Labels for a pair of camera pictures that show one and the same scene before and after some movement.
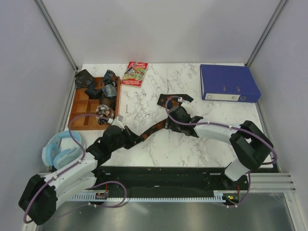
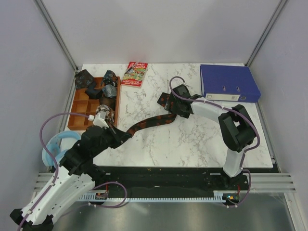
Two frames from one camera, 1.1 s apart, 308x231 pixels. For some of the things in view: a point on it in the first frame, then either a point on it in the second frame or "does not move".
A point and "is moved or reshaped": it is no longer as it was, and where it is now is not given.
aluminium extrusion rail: x=275 y=182 does not move
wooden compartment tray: x=83 y=115 does not move
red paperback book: x=134 y=73 does not move
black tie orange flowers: x=173 y=102 is moved or reshaped
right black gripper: x=173 y=128 → x=172 y=98
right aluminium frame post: x=266 y=32 does not move
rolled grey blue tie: x=109 y=90 does not move
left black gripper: x=133 y=139 → x=119 y=137
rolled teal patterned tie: x=109 y=78 does not move
